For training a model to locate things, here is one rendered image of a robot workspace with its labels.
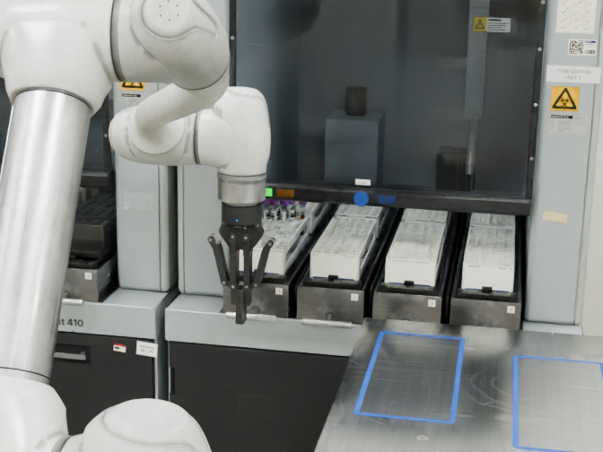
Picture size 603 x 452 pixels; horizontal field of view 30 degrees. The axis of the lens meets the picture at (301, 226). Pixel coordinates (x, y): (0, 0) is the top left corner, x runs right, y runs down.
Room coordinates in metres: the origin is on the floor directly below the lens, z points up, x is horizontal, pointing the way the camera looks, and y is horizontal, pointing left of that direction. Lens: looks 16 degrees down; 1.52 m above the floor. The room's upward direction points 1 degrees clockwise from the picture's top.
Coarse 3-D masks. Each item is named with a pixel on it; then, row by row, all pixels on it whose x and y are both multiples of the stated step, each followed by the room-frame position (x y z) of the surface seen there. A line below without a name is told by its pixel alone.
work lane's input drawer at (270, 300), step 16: (336, 208) 2.75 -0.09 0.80; (320, 224) 2.57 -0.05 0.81; (304, 256) 2.33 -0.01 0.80; (240, 272) 2.18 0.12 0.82; (288, 272) 2.19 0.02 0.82; (224, 288) 2.16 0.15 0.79; (256, 288) 2.14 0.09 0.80; (272, 288) 2.14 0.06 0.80; (288, 288) 2.13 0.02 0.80; (224, 304) 2.16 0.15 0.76; (256, 304) 2.14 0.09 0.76; (272, 304) 2.14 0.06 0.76; (288, 304) 2.14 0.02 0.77; (256, 320) 2.10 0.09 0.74; (272, 320) 2.09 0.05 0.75
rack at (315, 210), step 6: (288, 204) 2.56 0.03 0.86; (306, 204) 2.55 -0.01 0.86; (312, 204) 2.56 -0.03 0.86; (318, 204) 2.57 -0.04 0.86; (324, 204) 2.71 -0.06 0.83; (288, 210) 2.50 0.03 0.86; (306, 210) 2.51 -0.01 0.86; (312, 210) 2.50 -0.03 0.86; (318, 210) 2.66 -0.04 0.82; (324, 210) 2.66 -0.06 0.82; (312, 216) 2.50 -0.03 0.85; (318, 216) 2.59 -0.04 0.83; (312, 222) 2.50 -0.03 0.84; (312, 228) 2.50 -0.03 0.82
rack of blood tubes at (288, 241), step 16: (272, 224) 2.37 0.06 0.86; (288, 224) 2.39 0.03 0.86; (304, 224) 2.40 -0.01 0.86; (288, 240) 2.25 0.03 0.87; (304, 240) 2.40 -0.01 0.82; (240, 256) 2.19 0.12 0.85; (256, 256) 2.18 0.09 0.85; (272, 256) 2.18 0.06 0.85; (288, 256) 2.32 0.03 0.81; (272, 272) 2.18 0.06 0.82
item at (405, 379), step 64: (384, 320) 1.90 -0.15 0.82; (384, 384) 1.62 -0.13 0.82; (448, 384) 1.62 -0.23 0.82; (512, 384) 1.63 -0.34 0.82; (576, 384) 1.63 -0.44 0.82; (320, 448) 1.40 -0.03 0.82; (384, 448) 1.40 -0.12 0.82; (448, 448) 1.40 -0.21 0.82; (512, 448) 1.41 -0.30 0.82; (576, 448) 1.41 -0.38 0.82
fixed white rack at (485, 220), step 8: (472, 216) 2.48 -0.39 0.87; (480, 216) 2.48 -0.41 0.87; (488, 216) 2.48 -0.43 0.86; (496, 216) 2.48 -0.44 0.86; (504, 216) 2.48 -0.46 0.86; (512, 216) 2.48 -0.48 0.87; (472, 224) 2.42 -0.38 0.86; (480, 224) 2.41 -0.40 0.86; (488, 224) 2.41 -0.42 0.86; (496, 224) 2.41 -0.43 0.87; (504, 224) 2.41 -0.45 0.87; (512, 224) 2.41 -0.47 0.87
